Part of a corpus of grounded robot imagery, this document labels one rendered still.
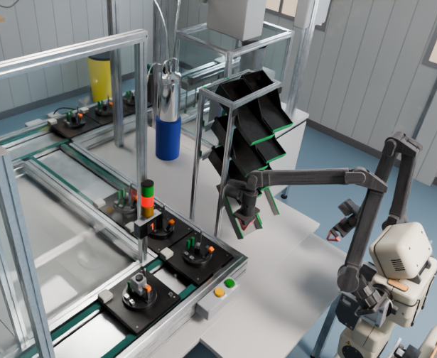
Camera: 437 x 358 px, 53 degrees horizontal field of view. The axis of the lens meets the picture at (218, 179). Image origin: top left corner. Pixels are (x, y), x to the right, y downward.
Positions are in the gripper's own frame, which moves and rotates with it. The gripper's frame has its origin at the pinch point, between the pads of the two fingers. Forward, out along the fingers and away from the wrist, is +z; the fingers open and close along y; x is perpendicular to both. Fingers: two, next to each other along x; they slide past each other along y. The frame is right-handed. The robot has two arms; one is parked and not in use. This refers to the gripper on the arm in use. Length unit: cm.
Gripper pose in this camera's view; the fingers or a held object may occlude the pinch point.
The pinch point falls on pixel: (243, 228)
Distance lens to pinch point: 180.9
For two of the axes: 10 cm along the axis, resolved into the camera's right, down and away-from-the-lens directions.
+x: 7.6, 4.6, -4.7
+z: -1.0, 7.9, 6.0
